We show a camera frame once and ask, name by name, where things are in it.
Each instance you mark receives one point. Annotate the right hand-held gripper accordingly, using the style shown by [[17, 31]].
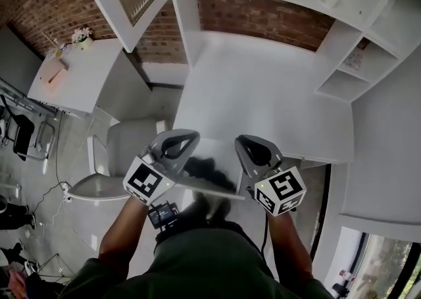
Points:
[[279, 189]]

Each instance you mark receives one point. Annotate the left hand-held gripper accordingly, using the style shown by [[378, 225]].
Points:
[[146, 180]]

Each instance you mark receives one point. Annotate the white drawer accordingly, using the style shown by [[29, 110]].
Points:
[[217, 149]]

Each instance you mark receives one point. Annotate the dark cloth item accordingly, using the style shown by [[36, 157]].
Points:
[[210, 172]]

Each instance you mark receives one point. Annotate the person's left forearm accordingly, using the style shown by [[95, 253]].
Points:
[[123, 238]]

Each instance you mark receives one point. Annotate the person's right forearm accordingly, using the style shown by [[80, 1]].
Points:
[[289, 248]]

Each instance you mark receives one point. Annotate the white desk with hutch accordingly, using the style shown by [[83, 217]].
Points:
[[263, 93]]

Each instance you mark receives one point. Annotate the white side desk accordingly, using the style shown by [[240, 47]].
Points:
[[85, 83]]

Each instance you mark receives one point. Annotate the white chair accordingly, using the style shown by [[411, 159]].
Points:
[[131, 146]]

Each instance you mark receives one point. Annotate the person's right black shoe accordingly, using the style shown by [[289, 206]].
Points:
[[223, 210]]

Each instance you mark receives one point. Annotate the person's black shoe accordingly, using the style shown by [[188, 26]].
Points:
[[223, 210], [204, 208]]

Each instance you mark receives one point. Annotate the black monitor device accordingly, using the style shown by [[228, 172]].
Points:
[[161, 215]]

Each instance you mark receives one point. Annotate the person's left black shoe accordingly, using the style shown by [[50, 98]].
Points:
[[204, 208]]

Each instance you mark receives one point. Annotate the person's dark trousers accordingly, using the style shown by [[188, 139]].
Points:
[[237, 230]]

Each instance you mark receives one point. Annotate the white power strip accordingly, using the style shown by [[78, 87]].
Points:
[[65, 189]]

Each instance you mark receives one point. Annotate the person's green shirt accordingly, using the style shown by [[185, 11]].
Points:
[[197, 264]]

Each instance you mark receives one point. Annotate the clear storage bin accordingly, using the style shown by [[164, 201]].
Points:
[[44, 139]]

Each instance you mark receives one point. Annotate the small patterned paper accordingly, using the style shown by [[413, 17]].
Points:
[[353, 61]]

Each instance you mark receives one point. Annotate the wooden board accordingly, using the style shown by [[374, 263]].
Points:
[[57, 75]]

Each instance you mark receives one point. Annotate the potted pale flowers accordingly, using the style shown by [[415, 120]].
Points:
[[81, 39]]

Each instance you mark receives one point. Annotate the red and white cup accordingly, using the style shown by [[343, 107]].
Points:
[[345, 274]]

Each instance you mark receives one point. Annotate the small clear bottle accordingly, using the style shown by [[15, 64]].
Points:
[[65, 49]]

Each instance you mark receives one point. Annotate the reed diffuser with sticks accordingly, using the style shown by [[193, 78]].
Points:
[[58, 54]]

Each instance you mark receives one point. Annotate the black box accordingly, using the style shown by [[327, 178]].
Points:
[[23, 136]]

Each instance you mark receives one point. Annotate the black flask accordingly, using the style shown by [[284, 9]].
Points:
[[340, 290]]

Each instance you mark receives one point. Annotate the black framed window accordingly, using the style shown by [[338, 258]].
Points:
[[388, 268]]

